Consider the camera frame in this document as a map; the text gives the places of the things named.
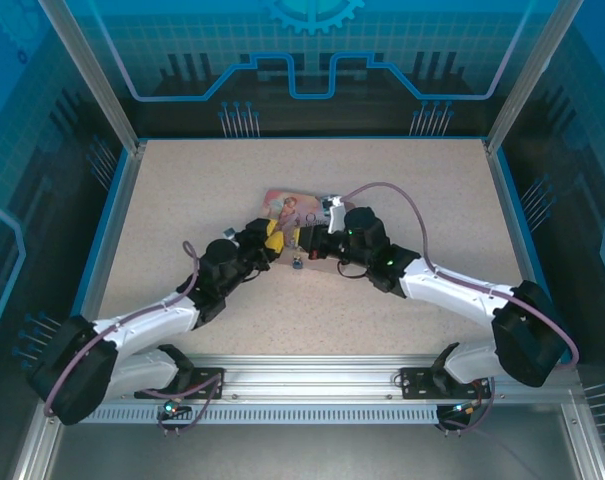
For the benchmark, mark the small blue padlock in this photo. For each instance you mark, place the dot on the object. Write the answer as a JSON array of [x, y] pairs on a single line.
[[297, 263]]

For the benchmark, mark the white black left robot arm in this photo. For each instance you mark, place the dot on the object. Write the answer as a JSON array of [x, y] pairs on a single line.
[[147, 315]]

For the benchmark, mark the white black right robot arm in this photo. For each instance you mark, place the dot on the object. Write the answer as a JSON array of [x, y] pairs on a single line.
[[447, 290]]

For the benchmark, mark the floral decorated storage box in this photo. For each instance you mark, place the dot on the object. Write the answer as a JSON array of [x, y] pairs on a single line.
[[292, 207]]

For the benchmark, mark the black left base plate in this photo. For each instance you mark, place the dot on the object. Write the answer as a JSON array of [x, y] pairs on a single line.
[[204, 381]]

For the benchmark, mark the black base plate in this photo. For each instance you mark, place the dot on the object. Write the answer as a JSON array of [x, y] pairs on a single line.
[[204, 381], [414, 382]]

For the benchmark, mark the aluminium mounting rail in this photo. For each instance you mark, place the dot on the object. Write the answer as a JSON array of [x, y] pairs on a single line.
[[307, 372]]

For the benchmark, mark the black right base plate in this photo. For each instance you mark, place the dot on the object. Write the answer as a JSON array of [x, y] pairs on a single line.
[[414, 382]]

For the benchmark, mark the aluminium frame post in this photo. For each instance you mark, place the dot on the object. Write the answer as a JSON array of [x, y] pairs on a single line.
[[102, 80], [521, 80]]

